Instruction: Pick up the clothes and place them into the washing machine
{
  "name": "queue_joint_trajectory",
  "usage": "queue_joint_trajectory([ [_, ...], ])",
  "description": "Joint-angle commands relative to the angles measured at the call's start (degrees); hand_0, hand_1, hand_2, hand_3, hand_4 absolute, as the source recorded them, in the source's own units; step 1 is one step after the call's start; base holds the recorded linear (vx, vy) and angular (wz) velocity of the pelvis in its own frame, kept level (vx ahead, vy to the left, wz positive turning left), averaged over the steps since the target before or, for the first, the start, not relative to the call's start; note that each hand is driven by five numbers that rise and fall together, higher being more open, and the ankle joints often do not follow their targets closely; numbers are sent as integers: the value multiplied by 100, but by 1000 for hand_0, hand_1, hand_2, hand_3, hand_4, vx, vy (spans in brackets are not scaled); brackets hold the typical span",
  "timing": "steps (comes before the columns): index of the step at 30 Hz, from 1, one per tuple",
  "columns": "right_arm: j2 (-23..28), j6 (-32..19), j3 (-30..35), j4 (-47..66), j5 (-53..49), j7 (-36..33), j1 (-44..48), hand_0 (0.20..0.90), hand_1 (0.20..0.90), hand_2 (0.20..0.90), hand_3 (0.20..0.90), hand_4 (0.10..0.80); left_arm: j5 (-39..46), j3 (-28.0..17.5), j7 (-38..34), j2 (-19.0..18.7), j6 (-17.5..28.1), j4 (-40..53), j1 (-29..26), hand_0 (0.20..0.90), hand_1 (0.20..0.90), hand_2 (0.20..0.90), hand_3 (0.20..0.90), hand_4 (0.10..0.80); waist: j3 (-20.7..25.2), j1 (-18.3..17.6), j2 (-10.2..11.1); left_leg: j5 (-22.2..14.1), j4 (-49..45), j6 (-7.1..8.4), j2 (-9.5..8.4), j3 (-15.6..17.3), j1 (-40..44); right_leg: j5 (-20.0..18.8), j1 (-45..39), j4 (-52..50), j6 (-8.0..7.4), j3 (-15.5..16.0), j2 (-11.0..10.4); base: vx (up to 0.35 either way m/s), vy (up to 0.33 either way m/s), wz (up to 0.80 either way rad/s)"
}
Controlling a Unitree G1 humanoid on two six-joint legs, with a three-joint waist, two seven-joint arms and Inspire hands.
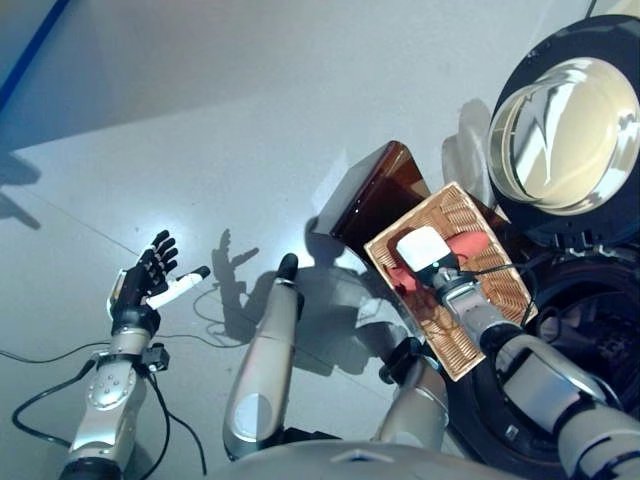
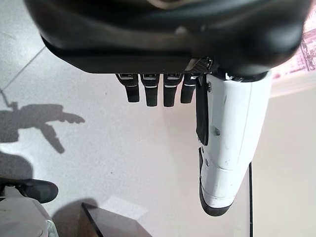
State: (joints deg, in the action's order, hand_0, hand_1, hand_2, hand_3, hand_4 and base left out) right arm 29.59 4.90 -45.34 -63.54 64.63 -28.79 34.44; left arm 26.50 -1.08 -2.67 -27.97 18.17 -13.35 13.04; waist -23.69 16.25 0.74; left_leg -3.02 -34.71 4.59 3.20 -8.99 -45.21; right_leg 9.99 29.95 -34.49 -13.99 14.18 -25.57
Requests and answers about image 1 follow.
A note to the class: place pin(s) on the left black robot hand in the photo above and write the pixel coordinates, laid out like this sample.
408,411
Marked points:
132,295

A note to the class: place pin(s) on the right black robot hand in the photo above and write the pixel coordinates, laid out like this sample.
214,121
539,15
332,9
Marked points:
425,247

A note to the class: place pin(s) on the coral red cloth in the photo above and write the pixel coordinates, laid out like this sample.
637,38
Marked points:
470,242

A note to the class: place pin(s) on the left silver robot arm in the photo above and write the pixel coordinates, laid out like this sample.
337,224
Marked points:
110,400

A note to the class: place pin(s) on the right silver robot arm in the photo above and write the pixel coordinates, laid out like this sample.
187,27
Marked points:
540,370

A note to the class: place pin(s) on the round glass washing machine door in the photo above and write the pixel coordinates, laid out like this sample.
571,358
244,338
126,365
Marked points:
565,135

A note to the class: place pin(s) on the dark grey washing machine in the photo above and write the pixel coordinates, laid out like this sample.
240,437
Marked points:
590,320

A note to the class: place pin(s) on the brown translucent acrylic stool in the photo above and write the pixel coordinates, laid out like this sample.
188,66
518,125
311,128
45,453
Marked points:
360,200

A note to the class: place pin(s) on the rectangular wicker basket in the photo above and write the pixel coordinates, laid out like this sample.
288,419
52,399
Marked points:
460,345

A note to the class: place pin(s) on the left silver robot leg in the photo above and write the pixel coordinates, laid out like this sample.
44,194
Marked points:
265,360

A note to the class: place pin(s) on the silver robot leg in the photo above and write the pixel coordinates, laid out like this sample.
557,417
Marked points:
265,360
415,405

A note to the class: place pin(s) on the right silver robot leg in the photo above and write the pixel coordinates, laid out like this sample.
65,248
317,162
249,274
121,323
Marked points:
415,405

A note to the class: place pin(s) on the silver robot torso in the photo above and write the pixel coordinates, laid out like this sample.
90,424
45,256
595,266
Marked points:
360,462

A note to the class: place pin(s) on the grey panel with black edge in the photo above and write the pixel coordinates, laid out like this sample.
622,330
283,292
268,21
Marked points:
20,50

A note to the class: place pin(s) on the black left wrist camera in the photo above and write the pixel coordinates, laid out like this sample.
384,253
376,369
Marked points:
157,358

